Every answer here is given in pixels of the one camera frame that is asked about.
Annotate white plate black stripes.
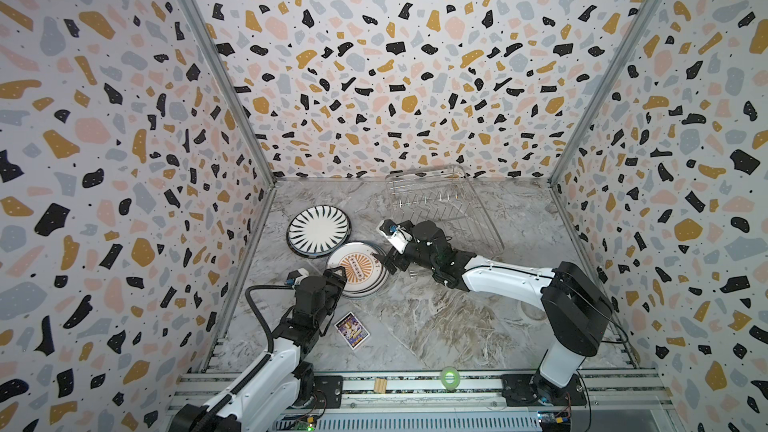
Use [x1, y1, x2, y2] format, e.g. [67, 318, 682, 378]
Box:
[286, 205, 352, 258]

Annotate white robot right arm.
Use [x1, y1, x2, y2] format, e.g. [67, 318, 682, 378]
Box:
[377, 219, 611, 404]

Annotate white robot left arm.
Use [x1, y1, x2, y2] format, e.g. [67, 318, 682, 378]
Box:
[169, 266, 347, 431]

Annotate purple playing card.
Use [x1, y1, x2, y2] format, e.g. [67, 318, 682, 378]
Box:
[334, 312, 370, 350]

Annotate small wooden block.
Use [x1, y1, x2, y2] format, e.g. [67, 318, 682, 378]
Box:
[373, 378, 388, 394]

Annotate clear tape roll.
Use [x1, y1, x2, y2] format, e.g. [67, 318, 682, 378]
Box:
[520, 302, 547, 322]

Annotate green tape roll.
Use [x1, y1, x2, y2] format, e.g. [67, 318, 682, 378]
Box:
[439, 366, 461, 392]

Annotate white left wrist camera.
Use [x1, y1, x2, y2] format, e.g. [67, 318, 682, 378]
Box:
[285, 268, 309, 288]

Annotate metal wire dish rack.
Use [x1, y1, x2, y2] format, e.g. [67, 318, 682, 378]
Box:
[386, 165, 504, 258]

